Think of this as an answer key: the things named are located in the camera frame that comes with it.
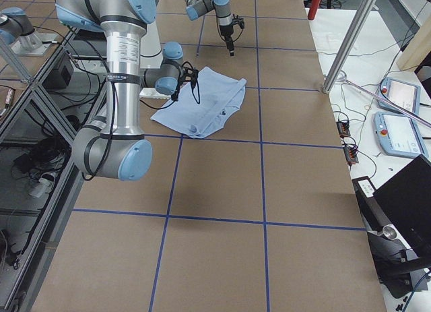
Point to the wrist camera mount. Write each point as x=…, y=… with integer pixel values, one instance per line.
x=190, y=75
x=238, y=21

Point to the aluminium frame rack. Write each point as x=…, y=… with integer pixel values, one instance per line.
x=52, y=96

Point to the white power strip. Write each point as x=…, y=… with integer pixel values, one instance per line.
x=44, y=184

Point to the orange black electronics board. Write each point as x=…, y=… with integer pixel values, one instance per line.
x=343, y=128

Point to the light blue t-shirt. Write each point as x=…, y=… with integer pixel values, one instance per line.
x=221, y=97

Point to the red cylinder bottle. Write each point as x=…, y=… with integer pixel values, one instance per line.
x=313, y=9

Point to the far teach pendant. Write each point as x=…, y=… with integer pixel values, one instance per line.
x=403, y=94

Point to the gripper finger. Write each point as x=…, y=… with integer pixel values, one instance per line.
x=230, y=46

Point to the aluminium frame post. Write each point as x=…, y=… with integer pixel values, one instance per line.
x=352, y=33

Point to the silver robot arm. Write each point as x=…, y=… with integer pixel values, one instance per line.
x=224, y=17
x=113, y=144

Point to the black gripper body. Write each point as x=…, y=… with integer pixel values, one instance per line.
x=176, y=91
x=225, y=32

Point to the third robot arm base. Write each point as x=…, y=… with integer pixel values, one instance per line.
x=18, y=32

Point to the black monitor on stand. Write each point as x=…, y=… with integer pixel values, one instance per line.
x=398, y=216

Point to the near teach pendant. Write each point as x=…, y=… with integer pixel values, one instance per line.
x=398, y=135

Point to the teach pendant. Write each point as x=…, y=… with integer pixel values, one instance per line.
x=398, y=135
x=403, y=94

